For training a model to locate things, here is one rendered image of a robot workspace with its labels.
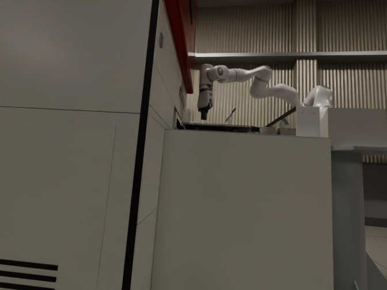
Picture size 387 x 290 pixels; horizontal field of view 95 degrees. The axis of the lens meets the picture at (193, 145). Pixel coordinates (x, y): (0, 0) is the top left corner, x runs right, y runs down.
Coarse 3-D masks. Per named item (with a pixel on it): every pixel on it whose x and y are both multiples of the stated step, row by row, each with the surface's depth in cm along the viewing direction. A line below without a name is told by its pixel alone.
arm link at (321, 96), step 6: (312, 90) 119; (318, 90) 114; (324, 90) 113; (330, 90) 114; (312, 96) 118; (318, 96) 113; (324, 96) 112; (330, 96) 113; (306, 102) 122; (312, 102) 119; (318, 102) 112; (324, 102) 110; (330, 102) 111
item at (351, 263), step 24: (336, 168) 88; (360, 168) 86; (336, 192) 87; (360, 192) 84; (336, 216) 86; (360, 216) 83; (336, 240) 85; (360, 240) 81; (336, 264) 84; (360, 264) 80; (336, 288) 83; (360, 288) 79; (384, 288) 83
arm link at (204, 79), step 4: (204, 64) 106; (208, 64) 106; (200, 68) 108; (204, 68) 105; (208, 68) 105; (200, 72) 107; (204, 72) 105; (200, 76) 107; (204, 76) 104; (200, 80) 106; (204, 80) 104; (208, 80) 104; (200, 84) 106; (208, 84) 104; (212, 84) 106
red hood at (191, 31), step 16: (176, 0) 59; (192, 0) 90; (176, 16) 65; (192, 16) 94; (176, 32) 73; (192, 32) 103; (176, 48) 83; (192, 48) 109; (192, 64) 115; (192, 80) 121
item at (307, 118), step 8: (296, 112) 74; (304, 112) 73; (312, 112) 73; (296, 120) 73; (304, 120) 73; (312, 120) 73; (296, 128) 73; (304, 128) 73; (312, 128) 72; (312, 136) 72
